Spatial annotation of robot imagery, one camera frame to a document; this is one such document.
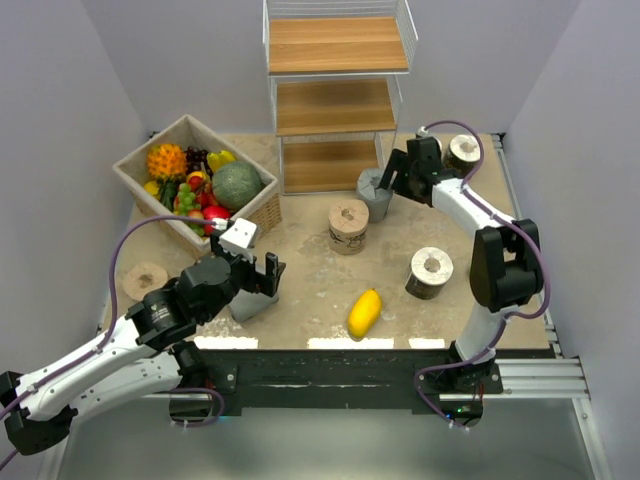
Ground green grape bunch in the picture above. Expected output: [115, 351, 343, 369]
[173, 183, 202, 217]

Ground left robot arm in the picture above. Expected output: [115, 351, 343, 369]
[1, 244, 286, 456]

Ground wicker basket with cloth liner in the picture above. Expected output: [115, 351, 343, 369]
[113, 115, 282, 256]

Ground brown roll centre table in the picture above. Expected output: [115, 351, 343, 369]
[328, 199, 369, 255]

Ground black white roll back corner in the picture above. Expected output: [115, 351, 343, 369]
[443, 134, 481, 177]

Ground brown roll left edge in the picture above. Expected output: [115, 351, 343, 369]
[122, 262, 168, 301]

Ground red apple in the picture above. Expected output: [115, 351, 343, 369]
[202, 205, 231, 221]

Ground black white roll centre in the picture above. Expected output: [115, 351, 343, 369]
[405, 247, 454, 300]

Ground orange pineapple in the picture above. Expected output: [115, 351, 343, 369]
[146, 143, 187, 181]

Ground dark purple grapes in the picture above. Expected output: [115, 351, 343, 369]
[185, 146, 210, 174]

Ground grey roll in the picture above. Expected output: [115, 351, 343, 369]
[228, 290, 279, 323]
[356, 168, 393, 223]

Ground yellow bananas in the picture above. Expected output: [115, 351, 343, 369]
[206, 150, 236, 174]

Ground yellow mango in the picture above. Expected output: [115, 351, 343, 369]
[347, 289, 382, 340]

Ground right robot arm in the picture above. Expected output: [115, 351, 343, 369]
[379, 137, 547, 393]

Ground white wire wooden shelf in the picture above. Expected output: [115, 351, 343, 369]
[262, 1, 419, 195]

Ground green netted melon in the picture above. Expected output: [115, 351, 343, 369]
[212, 161, 262, 212]

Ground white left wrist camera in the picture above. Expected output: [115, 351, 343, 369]
[219, 218, 260, 251]

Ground red yellow peach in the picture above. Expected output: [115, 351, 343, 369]
[187, 209, 204, 223]

